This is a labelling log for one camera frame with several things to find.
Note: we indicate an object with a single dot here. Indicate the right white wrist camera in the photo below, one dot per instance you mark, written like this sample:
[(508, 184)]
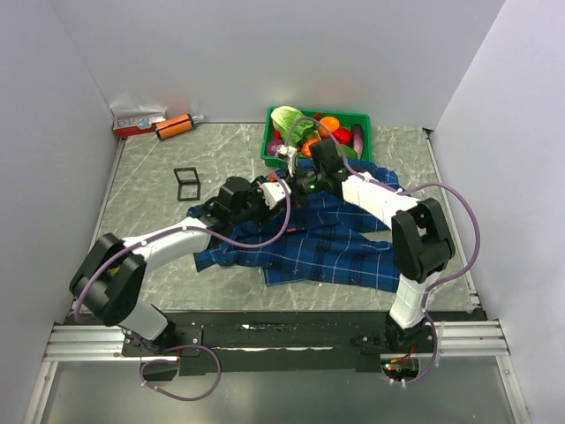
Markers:
[(289, 154)]

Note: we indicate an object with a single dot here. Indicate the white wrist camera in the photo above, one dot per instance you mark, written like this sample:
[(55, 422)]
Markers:
[(275, 192), (289, 154)]

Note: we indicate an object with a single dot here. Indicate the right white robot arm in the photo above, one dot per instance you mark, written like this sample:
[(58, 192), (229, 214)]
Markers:
[(422, 242)]

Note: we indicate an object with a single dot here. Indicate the green pepper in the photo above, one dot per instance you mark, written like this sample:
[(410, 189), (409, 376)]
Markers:
[(349, 152)]

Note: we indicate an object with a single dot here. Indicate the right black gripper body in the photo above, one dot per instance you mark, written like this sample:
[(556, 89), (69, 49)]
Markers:
[(303, 184)]

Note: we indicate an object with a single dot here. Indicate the orange fruit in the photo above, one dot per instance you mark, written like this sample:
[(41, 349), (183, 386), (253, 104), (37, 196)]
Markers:
[(327, 126)]

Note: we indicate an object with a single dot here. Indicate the red white carton box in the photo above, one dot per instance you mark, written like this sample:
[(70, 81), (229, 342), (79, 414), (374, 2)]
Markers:
[(137, 120)]

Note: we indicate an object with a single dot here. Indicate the orange pumpkin toy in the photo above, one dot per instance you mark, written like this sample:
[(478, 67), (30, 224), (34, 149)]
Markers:
[(306, 148)]

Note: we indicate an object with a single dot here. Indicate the aluminium rail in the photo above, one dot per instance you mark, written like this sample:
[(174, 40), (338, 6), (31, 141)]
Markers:
[(73, 343)]

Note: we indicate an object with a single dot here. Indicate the orange cylinder bottle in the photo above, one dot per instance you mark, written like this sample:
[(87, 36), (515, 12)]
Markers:
[(175, 126)]

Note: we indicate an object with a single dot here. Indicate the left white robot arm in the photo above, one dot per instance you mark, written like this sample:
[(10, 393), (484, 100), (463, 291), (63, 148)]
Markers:
[(109, 280)]

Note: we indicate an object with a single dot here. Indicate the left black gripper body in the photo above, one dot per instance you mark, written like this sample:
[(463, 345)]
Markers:
[(256, 209)]

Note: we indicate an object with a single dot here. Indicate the red bell pepper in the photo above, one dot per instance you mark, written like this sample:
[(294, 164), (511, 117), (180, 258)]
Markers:
[(343, 135)]

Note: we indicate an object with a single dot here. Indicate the purple eggplant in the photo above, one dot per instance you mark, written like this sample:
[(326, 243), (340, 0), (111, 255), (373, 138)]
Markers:
[(357, 139)]

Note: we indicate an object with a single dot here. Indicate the black folding frame stand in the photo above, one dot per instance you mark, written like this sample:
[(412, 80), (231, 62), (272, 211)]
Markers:
[(188, 184)]

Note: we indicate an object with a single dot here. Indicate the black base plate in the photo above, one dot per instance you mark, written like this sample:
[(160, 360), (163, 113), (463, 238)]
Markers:
[(269, 341)]

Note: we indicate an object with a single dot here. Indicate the blue plaid shirt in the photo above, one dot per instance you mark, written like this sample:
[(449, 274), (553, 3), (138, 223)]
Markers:
[(324, 241)]

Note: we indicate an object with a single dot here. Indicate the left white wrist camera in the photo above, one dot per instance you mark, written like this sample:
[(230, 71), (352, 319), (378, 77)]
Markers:
[(275, 192)]

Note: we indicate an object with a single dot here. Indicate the napa cabbage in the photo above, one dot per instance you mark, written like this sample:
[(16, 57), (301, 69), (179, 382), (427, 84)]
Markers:
[(292, 125)]

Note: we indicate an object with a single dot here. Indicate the green plastic crate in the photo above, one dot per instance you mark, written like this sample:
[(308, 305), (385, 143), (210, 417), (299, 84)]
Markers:
[(347, 120)]

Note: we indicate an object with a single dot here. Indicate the red onion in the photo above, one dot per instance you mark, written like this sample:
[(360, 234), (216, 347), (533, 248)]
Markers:
[(273, 147)]

